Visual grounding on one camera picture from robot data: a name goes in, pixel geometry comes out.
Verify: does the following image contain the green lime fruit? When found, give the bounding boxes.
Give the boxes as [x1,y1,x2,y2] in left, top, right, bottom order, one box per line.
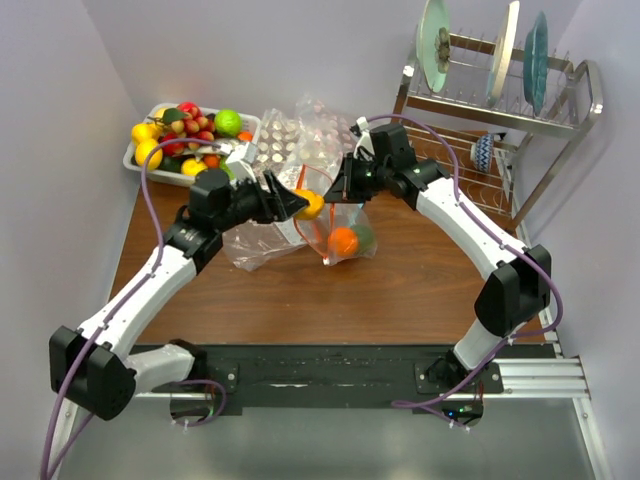
[214,109,243,138]

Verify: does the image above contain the orange fruit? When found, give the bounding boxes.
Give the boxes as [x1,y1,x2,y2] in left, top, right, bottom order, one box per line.
[328,227,357,257]

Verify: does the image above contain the mint green plate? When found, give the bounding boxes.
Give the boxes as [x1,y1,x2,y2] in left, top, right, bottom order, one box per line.
[416,0,451,93]

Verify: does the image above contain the red apple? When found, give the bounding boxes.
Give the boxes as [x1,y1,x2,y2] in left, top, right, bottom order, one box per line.
[161,134,186,157]

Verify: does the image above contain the dark green avocado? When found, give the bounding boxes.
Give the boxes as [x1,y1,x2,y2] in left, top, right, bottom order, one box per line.
[159,157,182,174]

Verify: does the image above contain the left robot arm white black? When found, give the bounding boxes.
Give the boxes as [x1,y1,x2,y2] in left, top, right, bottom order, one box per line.
[49,169,310,420]

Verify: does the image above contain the clear zip bag orange zipper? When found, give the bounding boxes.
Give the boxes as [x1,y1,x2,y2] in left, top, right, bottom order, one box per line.
[293,165,377,266]

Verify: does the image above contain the clear bag pink dots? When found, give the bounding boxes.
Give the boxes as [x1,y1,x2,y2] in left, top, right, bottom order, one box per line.
[285,94,358,178]

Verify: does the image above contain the small orange tangerine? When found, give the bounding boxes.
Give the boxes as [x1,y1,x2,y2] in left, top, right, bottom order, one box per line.
[237,131,253,142]

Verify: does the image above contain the crumpled clear zip bag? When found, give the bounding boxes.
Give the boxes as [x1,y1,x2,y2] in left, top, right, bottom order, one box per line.
[223,220,306,271]

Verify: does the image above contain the teal blue plate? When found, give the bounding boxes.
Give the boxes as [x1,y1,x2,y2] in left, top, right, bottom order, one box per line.
[522,11,549,116]

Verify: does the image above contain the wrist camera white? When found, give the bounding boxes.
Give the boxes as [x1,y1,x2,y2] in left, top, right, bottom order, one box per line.
[351,116,374,158]
[226,143,257,182]

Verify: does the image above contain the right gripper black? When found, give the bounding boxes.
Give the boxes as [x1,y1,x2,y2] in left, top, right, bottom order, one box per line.
[324,152,392,205]

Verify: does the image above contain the steel dish rack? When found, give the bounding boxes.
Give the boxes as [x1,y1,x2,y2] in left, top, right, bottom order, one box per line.
[394,34,603,232]

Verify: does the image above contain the small yellow lemon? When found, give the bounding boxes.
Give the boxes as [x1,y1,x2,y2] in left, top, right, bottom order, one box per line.
[181,157,208,177]

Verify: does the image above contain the blue white patterned bowl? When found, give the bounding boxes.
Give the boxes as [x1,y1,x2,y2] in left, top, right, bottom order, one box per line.
[470,133,495,173]

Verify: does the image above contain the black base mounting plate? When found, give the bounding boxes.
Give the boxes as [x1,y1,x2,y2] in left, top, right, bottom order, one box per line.
[203,345,503,414]

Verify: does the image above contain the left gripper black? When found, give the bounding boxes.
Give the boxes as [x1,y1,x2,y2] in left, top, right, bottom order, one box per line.
[215,170,308,233]

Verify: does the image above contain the green yellow mango fruit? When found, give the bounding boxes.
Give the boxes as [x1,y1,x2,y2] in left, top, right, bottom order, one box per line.
[351,224,376,255]

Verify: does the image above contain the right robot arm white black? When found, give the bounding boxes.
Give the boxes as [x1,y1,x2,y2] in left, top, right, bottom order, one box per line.
[324,117,551,393]

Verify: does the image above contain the red lychee bunch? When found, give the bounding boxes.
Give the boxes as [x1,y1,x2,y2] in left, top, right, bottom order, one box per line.
[169,115,215,150]

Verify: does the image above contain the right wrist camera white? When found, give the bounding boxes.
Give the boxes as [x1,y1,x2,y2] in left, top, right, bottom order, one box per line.
[351,116,374,158]

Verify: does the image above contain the white cream plate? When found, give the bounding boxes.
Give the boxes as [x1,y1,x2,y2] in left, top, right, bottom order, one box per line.
[486,1,520,108]

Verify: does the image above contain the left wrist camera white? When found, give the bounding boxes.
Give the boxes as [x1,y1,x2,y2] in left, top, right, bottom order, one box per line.
[226,143,257,182]

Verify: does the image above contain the white plastic fruit tray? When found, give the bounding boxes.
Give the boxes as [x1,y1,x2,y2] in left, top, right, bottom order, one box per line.
[122,102,261,187]

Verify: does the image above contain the yellow lemon front left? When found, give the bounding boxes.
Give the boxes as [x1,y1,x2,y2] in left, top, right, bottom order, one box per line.
[134,138,163,171]

